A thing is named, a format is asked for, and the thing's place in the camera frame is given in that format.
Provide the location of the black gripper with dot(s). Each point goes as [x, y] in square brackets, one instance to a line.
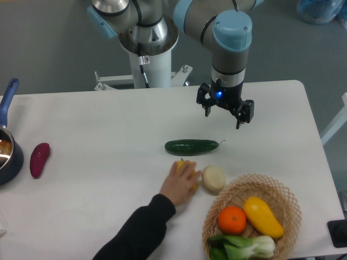
[228, 98]

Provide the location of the yellow bell pepper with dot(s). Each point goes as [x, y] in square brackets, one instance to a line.
[180, 163]

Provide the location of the black sleeved forearm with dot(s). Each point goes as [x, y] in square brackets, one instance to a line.
[142, 233]

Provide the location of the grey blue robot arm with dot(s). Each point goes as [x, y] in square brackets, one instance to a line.
[148, 31]

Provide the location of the woven wicker basket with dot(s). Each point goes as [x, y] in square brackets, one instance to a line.
[277, 196]

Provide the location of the yellow mango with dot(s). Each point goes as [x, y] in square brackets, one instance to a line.
[262, 218]

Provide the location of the person's bare hand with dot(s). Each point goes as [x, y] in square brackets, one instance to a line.
[177, 186]

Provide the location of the dark green cucumber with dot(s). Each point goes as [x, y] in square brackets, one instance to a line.
[191, 147]

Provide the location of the beige round potato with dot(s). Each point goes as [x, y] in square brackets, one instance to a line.
[213, 179]

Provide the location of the orange tangerine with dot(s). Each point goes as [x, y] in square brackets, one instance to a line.
[232, 220]

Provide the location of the blue plastic bag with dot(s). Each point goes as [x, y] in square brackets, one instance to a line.
[322, 12]

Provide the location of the green bok choy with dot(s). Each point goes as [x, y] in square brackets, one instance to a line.
[237, 247]

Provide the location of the black device at edge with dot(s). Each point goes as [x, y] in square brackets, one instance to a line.
[337, 230]

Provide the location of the purple sweet potato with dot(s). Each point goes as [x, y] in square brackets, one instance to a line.
[38, 159]

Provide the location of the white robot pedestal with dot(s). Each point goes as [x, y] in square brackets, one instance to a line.
[147, 72]

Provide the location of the white frame at right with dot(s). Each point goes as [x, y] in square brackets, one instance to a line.
[335, 124]

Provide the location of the blue handled saucepan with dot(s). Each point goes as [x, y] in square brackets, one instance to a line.
[12, 157]

